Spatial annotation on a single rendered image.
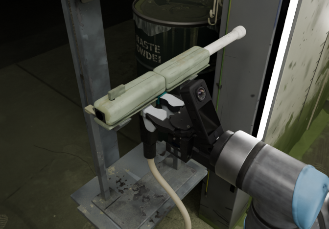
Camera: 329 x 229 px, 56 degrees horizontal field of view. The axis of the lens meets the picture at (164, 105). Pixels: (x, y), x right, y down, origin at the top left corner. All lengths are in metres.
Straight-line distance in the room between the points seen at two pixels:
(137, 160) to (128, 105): 0.39
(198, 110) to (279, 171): 0.16
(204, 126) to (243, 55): 0.53
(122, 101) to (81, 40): 0.19
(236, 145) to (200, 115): 0.08
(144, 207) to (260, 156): 0.39
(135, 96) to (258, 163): 0.24
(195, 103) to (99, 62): 0.29
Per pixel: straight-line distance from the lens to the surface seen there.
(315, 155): 2.19
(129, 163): 0.92
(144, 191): 0.84
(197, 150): 0.59
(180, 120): 0.57
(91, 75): 0.72
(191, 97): 0.51
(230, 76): 1.09
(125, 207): 0.82
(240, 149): 0.52
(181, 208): 0.78
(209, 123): 0.55
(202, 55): 0.70
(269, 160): 0.51
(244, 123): 1.16
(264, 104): 1.09
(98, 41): 0.70
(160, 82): 0.61
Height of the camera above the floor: 1.47
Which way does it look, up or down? 37 degrees down
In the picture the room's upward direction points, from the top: straight up
